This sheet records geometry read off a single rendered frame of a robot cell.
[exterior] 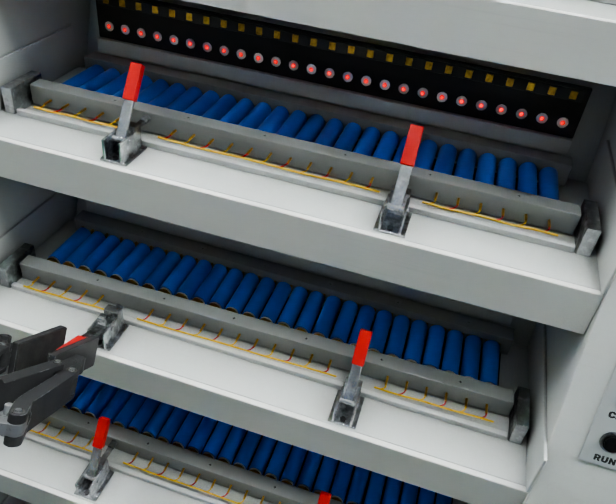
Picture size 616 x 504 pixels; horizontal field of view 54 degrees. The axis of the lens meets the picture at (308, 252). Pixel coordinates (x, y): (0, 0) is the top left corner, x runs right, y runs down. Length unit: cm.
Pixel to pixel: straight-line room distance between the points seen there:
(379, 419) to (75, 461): 39
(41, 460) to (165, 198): 39
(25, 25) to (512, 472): 66
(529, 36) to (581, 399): 30
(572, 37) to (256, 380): 42
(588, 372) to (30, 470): 62
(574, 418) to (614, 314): 10
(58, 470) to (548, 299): 59
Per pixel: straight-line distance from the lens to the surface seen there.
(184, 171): 59
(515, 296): 54
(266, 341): 66
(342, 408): 62
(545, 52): 51
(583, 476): 62
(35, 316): 73
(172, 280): 72
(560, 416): 59
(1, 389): 52
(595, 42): 51
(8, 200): 77
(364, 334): 59
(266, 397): 63
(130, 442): 80
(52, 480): 82
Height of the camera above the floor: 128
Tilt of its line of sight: 19 degrees down
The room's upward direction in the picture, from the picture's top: 11 degrees clockwise
